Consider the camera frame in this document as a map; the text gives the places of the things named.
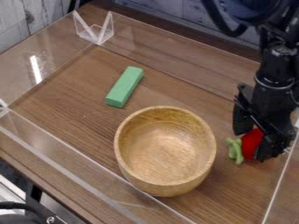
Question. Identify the green rectangular block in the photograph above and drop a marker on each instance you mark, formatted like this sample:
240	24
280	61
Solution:
124	86

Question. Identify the red plush strawberry toy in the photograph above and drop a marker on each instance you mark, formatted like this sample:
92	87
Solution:
241	148

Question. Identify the clear acrylic corner bracket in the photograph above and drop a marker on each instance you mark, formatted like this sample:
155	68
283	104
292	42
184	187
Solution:
96	34

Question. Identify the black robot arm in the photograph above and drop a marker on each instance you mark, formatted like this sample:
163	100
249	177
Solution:
275	18

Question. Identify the clear acrylic tray wall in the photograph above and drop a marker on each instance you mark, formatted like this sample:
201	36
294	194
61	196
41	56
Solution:
57	126

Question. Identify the wooden bowl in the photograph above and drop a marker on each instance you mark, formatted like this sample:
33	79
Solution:
165	150

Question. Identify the black table leg clamp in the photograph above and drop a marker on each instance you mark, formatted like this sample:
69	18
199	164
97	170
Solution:
48	217

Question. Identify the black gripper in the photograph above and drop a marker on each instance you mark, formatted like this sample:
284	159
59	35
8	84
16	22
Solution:
264	105

